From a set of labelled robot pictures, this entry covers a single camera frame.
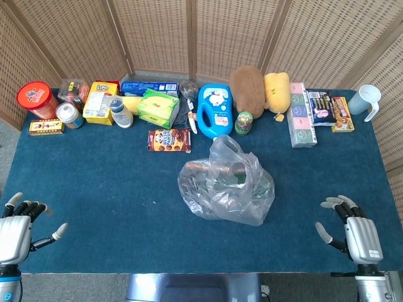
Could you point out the brown plush toy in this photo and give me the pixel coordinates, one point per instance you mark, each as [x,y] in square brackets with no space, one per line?
[247,89]

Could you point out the Hello Panda biscuit box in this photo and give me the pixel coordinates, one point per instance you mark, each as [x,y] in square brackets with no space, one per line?
[170,140]

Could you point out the white bottle blue cap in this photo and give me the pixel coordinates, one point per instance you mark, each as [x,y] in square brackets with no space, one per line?
[121,113]

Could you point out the wicker folding screen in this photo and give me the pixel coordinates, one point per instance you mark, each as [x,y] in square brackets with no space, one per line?
[233,31]

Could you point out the pale blue plastic pitcher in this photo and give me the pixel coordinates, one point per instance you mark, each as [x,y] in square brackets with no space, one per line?
[365,97]

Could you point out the clear plastic box red contents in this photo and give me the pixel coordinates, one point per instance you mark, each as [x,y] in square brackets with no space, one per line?
[74,92]

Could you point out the green egg-shaped toy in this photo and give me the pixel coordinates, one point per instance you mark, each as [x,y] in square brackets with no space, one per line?
[245,123]

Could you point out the yellow plush toy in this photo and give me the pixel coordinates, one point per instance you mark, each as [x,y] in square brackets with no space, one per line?
[277,91]

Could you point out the yellow sponge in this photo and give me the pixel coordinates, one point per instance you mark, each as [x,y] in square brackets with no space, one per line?
[131,104]

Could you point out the orange red snack box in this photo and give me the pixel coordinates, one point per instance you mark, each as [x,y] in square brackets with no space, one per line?
[342,114]

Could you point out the small white knife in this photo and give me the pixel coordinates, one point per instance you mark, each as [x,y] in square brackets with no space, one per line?
[192,118]

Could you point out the red cylindrical snack canister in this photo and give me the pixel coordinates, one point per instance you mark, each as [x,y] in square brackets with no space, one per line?
[36,99]

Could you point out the green tissue pack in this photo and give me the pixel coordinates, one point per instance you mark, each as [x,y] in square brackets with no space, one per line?
[157,108]

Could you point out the copper coloured tube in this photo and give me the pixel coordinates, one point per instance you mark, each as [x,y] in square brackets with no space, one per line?
[201,166]

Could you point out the dark blue snack packet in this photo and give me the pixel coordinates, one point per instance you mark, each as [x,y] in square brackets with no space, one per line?
[321,107]

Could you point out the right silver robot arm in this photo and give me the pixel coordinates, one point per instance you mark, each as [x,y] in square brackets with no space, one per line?
[373,286]

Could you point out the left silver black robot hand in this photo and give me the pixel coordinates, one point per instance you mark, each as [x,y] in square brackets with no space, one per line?
[14,234]

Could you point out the blue Doraemon bottle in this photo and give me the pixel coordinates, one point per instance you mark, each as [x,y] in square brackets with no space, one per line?
[215,107]

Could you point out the green packet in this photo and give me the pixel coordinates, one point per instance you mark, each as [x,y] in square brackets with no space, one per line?
[242,179]

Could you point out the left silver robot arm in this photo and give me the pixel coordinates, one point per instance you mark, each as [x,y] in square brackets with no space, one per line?
[9,283]

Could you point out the clear plastic bag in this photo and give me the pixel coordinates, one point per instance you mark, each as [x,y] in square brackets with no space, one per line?
[226,195]

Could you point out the small red yellow box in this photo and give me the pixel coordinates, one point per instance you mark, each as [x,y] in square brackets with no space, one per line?
[46,127]

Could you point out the pastel tissue multipack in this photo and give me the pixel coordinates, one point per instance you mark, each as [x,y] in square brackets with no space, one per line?
[301,116]

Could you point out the dark grey cloth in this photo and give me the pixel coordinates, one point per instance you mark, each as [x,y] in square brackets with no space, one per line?
[182,116]

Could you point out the crumpled dark clear wrapper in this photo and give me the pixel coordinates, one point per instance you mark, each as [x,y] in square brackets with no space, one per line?
[189,88]

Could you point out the nut jar white lid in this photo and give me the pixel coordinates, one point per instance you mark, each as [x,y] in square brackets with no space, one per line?
[69,116]

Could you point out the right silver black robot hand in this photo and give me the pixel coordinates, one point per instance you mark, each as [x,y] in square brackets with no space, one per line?
[363,239]

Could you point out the blue carpet table mat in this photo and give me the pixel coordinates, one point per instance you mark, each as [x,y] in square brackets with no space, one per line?
[110,188]

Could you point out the blue flat box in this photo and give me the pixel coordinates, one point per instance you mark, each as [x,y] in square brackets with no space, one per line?
[148,87]

